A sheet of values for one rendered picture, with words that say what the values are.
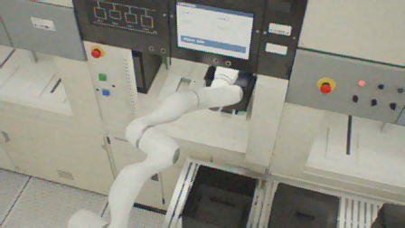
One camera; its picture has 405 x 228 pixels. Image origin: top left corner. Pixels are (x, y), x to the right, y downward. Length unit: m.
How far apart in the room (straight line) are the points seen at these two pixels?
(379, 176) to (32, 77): 1.92
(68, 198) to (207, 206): 1.29
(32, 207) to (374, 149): 2.16
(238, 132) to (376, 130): 0.72
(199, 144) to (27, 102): 0.97
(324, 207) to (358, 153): 0.36
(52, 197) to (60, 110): 0.88
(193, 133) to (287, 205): 0.59
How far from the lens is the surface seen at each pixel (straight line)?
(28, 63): 2.75
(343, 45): 1.61
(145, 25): 1.72
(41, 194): 3.17
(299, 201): 2.04
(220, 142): 2.16
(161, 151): 1.53
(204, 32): 1.65
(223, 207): 2.08
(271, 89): 1.70
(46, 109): 2.45
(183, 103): 1.57
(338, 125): 2.34
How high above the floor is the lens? 2.59
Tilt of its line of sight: 49 degrees down
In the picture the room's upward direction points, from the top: 1 degrees clockwise
